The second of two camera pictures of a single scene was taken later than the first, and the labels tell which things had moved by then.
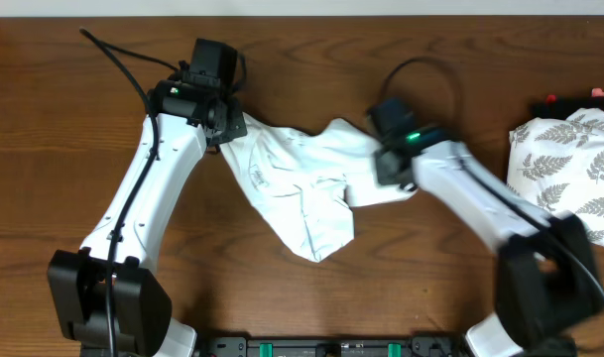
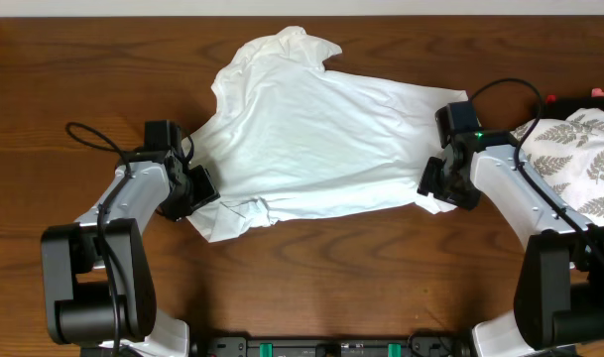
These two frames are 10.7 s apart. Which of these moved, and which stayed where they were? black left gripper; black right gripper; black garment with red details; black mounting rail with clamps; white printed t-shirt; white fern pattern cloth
Moved: black right gripper; black left gripper; white printed t-shirt
Stayed: black garment with red details; black mounting rail with clamps; white fern pattern cloth
